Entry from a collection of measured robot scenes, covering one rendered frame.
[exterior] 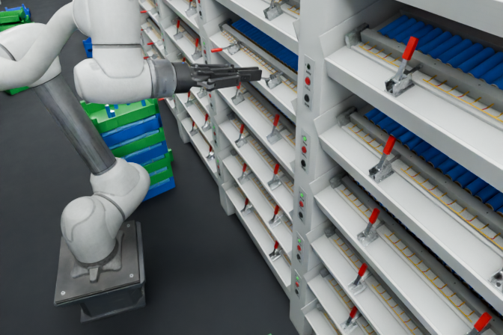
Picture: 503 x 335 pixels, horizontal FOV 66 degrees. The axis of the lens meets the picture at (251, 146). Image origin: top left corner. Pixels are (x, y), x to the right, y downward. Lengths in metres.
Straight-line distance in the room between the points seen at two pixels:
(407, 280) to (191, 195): 1.45
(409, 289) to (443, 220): 0.20
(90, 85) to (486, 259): 0.79
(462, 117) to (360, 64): 0.22
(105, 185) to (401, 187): 1.08
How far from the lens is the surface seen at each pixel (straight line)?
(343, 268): 1.11
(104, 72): 0.89
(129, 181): 1.55
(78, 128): 1.47
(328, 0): 0.77
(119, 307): 1.75
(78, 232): 1.46
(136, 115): 1.87
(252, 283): 1.74
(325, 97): 0.86
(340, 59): 0.79
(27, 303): 1.97
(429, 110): 0.66
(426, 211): 0.75
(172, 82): 0.92
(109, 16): 0.88
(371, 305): 1.06
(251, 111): 1.33
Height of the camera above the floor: 1.44
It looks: 37 degrees down
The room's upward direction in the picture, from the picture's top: 3 degrees counter-clockwise
